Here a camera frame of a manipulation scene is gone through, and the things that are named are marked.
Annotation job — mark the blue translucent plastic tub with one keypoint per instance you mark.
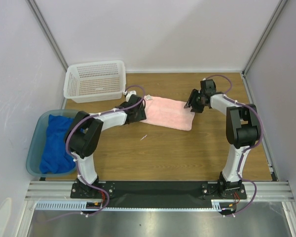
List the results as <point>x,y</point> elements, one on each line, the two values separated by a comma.
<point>38,143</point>

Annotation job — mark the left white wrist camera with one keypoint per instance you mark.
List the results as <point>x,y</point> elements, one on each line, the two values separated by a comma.
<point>129,93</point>

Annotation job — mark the aluminium frame post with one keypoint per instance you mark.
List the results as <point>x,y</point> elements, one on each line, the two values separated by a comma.
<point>47,32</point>
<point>266,32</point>

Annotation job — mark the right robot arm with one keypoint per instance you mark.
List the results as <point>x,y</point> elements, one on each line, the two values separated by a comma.
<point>243,130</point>

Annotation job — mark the pink towel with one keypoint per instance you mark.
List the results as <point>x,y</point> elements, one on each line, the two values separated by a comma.
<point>168,113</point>

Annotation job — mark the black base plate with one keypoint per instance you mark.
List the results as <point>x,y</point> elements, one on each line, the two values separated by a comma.
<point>164,194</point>

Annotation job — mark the blue towel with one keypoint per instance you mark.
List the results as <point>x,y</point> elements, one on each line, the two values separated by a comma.
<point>54,158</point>

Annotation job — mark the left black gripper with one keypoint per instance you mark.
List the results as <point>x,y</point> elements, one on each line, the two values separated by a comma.
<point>141,115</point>

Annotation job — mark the white perforated plastic basket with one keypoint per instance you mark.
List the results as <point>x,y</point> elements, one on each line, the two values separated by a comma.
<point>95,81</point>

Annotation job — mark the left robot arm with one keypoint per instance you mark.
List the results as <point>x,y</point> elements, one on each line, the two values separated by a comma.
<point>82,138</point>

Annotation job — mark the slotted aluminium rail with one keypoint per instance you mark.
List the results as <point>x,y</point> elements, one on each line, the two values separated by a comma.
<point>56,195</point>

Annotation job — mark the right aluminium frame post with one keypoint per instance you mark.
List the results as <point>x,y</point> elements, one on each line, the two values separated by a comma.
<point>266,32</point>

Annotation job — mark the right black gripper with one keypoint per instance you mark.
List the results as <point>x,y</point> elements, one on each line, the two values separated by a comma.
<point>194,99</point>

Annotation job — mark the left aluminium frame post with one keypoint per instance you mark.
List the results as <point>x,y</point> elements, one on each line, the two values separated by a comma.
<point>47,32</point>

